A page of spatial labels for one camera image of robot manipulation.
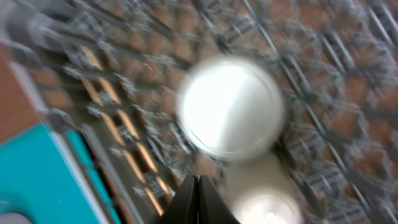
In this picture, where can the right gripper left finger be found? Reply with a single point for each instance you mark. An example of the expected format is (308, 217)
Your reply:
(183, 208)

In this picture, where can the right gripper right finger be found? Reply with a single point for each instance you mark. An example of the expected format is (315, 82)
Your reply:
(212, 208)

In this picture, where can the white cup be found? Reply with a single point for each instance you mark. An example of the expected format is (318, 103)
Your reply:
(260, 192)

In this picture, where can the grey bowl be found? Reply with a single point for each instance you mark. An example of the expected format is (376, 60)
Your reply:
(231, 108)

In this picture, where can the grey dishwasher rack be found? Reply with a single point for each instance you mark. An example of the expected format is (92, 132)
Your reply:
(335, 61)

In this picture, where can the teal plastic serving tray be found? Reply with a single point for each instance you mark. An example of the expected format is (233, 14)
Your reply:
(39, 182)

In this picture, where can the small pink bowl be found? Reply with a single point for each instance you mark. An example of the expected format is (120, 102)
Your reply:
(14, 218)

